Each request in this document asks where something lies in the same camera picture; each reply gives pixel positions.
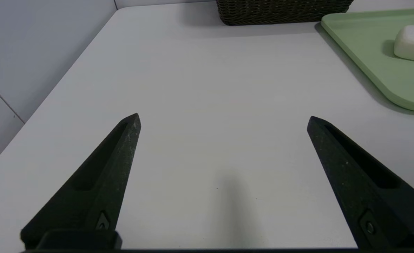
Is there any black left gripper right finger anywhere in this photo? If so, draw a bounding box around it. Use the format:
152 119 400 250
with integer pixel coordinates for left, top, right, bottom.
307 116 414 251

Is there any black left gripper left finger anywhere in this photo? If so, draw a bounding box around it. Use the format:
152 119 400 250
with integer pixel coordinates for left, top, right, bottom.
20 113 142 251

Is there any dark brown wicker basket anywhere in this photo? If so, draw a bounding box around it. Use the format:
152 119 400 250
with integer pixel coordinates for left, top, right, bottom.
216 0 354 26

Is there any light green plastic tray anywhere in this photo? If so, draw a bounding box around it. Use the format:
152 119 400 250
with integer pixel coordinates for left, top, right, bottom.
321 8 414 113

